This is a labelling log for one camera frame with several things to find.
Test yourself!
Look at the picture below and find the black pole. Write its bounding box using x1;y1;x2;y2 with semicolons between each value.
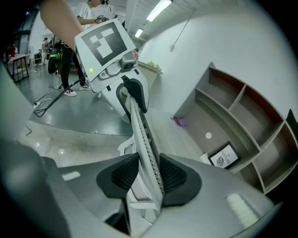
34;77;86;116

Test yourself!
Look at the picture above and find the green plant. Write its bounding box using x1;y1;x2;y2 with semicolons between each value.
145;60;163;71

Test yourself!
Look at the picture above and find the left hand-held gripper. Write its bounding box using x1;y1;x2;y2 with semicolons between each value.
74;18;150;124

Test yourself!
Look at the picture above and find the long ceiling light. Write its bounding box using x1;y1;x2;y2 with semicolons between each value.
146;0;173;22

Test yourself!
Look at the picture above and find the green motorcycle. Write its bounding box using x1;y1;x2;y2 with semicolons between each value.
47;39;64;75

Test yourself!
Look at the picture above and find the grey wall conduit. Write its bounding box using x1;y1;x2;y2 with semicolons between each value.
169;10;195;52

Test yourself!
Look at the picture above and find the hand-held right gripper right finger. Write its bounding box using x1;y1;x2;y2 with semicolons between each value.
139;153;284;238

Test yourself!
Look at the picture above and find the black frame table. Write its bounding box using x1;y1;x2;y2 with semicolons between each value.
4;53;30;83

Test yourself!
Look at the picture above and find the black picture frame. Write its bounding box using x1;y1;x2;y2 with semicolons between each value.
207;141;241;169

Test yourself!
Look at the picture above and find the grey wooden shelf unit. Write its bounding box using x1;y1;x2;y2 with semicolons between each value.
174;61;298;195

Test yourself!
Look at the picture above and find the person's left forearm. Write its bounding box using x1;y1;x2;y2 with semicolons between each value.
39;0;85;51

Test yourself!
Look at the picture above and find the white counter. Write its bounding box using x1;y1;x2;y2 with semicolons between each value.
136;61;164;95

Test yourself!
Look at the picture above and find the pink purple small item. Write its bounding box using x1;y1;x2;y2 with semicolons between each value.
170;116;188;127

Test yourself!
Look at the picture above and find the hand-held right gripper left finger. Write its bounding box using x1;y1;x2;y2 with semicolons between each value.
41;152;140;238

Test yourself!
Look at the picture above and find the brown wooden desk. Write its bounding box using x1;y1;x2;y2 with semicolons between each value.
173;101;243;172

